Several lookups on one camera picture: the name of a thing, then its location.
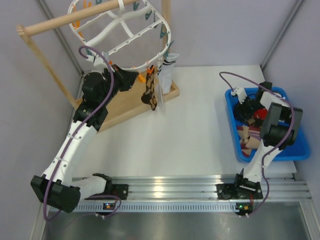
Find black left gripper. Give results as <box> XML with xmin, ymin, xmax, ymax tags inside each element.
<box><xmin>99</xmin><ymin>63</ymin><xmax>138</xmax><ymax>106</ymax></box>

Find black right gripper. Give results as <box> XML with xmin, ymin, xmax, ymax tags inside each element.
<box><xmin>233</xmin><ymin>94</ymin><xmax>266</xmax><ymax>122</ymax></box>

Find orange clothes peg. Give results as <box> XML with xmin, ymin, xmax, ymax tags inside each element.
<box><xmin>73</xmin><ymin>21</ymin><xmax>84</xmax><ymax>38</ymax></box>
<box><xmin>137</xmin><ymin>73</ymin><xmax>146</xmax><ymax>83</ymax></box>

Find brown argyle sock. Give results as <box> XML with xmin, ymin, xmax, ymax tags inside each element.
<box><xmin>141</xmin><ymin>65</ymin><xmax>158</xmax><ymax>111</ymax></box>
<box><xmin>246</xmin><ymin>116</ymin><xmax>265</xmax><ymax>128</ymax></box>

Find white sock black stripes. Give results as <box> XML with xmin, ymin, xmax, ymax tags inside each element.
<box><xmin>157</xmin><ymin>56</ymin><xmax>165</xmax><ymax>108</ymax></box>

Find white plastic sock hanger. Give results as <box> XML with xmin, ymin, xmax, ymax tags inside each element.
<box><xmin>69</xmin><ymin>0</ymin><xmax>173</xmax><ymax>71</ymax></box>

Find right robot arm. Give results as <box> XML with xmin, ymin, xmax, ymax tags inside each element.
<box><xmin>233</xmin><ymin>82</ymin><xmax>303</xmax><ymax>199</ymax></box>

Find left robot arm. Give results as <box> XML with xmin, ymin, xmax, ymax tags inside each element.
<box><xmin>30</xmin><ymin>64</ymin><xmax>139</xmax><ymax>213</ymax></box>

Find red white patterned sock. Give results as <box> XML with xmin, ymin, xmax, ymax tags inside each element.
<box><xmin>253</xmin><ymin>108</ymin><xmax>268</xmax><ymax>120</ymax></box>

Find beige maroon purple sock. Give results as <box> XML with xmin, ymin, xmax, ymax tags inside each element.
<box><xmin>236</xmin><ymin>125</ymin><xmax>261</xmax><ymax>158</ymax></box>

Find teal clothes peg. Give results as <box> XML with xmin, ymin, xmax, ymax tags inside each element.
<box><xmin>159</xmin><ymin>23</ymin><xmax>167</xmax><ymax>39</ymax></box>

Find blue plastic bin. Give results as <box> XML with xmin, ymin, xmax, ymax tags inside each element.
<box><xmin>224</xmin><ymin>89</ymin><xmax>311</xmax><ymax>163</ymax></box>

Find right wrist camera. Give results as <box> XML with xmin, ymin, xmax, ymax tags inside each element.
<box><xmin>231</xmin><ymin>87</ymin><xmax>247</xmax><ymax>104</ymax></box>

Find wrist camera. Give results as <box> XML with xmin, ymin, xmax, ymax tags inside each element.
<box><xmin>231</xmin><ymin>87</ymin><xmax>247</xmax><ymax>104</ymax></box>
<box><xmin>86</xmin><ymin>50</ymin><xmax>107</xmax><ymax>69</ymax></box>

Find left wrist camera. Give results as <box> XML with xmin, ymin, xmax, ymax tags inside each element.
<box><xmin>86</xmin><ymin>50</ymin><xmax>107</xmax><ymax>69</ymax></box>

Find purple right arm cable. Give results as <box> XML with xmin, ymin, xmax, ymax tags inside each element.
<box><xmin>218</xmin><ymin>71</ymin><xmax>296</xmax><ymax>218</ymax></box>

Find aluminium mounting rail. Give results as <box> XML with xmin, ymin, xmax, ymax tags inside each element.
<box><xmin>73</xmin><ymin>175</ymin><xmax>312</xmax><ymax>213</ymax></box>

